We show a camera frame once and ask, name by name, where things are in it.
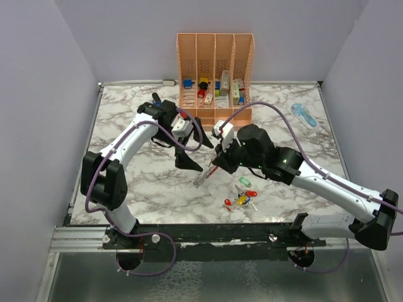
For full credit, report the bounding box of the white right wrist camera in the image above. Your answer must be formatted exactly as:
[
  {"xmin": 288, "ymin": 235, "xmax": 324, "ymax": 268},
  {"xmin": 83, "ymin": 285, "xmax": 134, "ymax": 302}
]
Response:
[{"xmin": 212, "ymin": 120, "xmax": 234, "ymax": 152}]

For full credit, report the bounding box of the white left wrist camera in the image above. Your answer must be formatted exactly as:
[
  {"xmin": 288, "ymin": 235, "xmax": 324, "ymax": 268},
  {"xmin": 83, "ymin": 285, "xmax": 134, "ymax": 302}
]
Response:
[{"xmin": 171, "ymin": 112, "xmax": 193, "ymax": 140}]

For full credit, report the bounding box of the white red box in organizer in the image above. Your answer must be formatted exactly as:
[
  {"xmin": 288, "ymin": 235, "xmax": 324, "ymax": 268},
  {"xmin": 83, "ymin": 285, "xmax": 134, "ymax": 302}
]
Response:
[{"xmin": 232, "ymin": 78, "xmax": 246, "ymax": 106}]

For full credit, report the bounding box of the silver keys pile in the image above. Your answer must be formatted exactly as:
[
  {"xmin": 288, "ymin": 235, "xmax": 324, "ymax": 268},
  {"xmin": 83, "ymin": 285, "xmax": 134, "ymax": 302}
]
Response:
[{"xmin": 223, "ymin": 185, "xmax": 258, "ymax": 212}]

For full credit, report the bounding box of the yellow key tag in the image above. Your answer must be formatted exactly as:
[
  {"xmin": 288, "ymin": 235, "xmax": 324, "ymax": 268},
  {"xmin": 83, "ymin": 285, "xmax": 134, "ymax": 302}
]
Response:
[{"xmin": 236, "ymin": 195, "xmax": 247, "ymax": 206}]

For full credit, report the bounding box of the blue block in organizer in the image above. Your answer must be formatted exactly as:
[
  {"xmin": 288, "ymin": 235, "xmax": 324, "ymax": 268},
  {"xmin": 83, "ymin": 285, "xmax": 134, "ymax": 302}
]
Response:
[{"xmin": 183, "ymin": 79, "xmax": 194, "ymax": 89}]

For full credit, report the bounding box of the grey red key organizer plate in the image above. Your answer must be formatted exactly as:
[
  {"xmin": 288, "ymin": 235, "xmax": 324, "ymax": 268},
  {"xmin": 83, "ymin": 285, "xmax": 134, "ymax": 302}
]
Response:
[{"xmin": 193, "ymin": 163, "xmax": 218, "ymax": 188}]

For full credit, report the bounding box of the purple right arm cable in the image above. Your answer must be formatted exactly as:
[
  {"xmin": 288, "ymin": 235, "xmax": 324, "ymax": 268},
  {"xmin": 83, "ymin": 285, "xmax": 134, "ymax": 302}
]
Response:
[{"xmin": 220, "ymin": 101, "xmax": 403, "ymax": 274}]

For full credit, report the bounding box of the grey box in organizer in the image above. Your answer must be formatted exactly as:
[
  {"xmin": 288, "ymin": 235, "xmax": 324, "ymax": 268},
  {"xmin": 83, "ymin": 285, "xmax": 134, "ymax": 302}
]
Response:
[{"xmin": 219, "ymin": 70, "xmax": 230, "ymax": 96}]

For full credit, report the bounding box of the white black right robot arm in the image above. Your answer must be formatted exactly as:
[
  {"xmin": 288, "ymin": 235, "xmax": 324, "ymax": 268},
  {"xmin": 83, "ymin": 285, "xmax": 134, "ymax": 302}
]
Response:
[{"xmin": 212, "ymin": 120, "xmax": 399, "ymax": 250}]

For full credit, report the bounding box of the small red key tag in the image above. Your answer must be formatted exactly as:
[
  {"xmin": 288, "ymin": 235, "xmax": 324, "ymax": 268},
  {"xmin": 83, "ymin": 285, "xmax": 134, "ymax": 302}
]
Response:
[{"xmin": 224, "ymin": 199, "xmax": 232, "ymax": 211}]

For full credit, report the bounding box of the blue black stapler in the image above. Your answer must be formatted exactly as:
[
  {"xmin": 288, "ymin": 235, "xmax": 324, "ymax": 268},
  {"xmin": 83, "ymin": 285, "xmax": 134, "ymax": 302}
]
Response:
[{"xmin": 152, "ymin": 92, "xmax": 162, "ymax": 106}]

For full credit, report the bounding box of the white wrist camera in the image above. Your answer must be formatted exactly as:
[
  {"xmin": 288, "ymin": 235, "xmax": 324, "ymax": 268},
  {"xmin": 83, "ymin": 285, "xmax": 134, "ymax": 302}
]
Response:
[
  {"xmin": 171, "ymin": 112, "xmax": 193, "ymax": 140},
  {"xmin": 212, "ymin": 120, "xmax": 234, "ymax": 152}
]

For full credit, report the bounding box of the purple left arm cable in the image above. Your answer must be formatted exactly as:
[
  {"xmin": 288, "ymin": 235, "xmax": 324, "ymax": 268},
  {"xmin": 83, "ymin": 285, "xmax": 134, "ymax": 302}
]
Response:
[{"xmin": 84, "ymin": 107, "xmax": 205, "ymax": 277}]

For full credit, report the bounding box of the peach plastic desk organizer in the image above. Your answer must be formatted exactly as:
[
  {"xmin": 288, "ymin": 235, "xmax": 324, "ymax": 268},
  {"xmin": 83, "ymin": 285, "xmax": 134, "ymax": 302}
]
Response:
[{"xmin": 176, "ymin": 33, "xmax": 255, "ymax": 130}]

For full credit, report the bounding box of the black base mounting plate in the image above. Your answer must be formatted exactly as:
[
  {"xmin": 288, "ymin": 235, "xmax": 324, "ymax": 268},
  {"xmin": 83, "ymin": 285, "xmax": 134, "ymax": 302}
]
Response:
[{"xmin": 103, "ymin": 223, "xmax": 326, "ymax": 262}]

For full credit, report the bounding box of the packaged blue toothbrush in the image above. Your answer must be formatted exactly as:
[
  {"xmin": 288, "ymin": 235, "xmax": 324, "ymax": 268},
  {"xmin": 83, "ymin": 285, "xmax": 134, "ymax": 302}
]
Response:
[{"xmin": 290, "ymin": 103, "xmax": 319, "ymax": 130}]

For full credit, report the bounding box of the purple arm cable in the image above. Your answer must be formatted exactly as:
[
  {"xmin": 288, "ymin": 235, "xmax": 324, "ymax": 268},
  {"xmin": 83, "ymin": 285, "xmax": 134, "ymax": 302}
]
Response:
[
  {"xmin": 84, "ymin": 107, "xmax": 205, "ymax": 277},
  {"xmin": 220, "ymin": 101, "xmax": 403, "ymax": 274}
]

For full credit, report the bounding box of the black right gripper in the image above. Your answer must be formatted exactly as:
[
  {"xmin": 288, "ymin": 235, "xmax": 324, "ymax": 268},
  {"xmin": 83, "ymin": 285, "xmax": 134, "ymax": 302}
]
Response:
[{"xmin": 212, "ymin": 135, "xmax": 264, "ymax": 175}]

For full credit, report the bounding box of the green key tag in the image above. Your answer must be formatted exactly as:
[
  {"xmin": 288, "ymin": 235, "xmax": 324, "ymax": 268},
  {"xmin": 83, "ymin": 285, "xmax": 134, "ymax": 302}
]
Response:
[{"xmin": 239, "ymin": 177, "xmax": 252, "ymax": 187}]

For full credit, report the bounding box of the red black cylinder toy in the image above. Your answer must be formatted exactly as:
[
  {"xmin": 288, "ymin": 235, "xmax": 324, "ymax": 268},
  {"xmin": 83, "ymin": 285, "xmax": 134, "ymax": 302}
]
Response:
[{"xmin": 197, "ymin": 81, "xmax": 208, "ymax": 98}]

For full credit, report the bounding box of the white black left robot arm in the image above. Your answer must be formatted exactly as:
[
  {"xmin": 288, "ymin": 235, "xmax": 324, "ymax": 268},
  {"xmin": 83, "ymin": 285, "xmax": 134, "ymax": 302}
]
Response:
[{"xmin": 80, "ymin": 100, "xmax": 213, "ymax": 249}]

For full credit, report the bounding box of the white plug at wall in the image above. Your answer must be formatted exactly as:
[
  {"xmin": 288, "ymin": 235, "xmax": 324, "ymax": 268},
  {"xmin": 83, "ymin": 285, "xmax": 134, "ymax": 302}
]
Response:
[{"xmin": 162, "ymin": 79, "xmax": 176, "ymax": 87}]

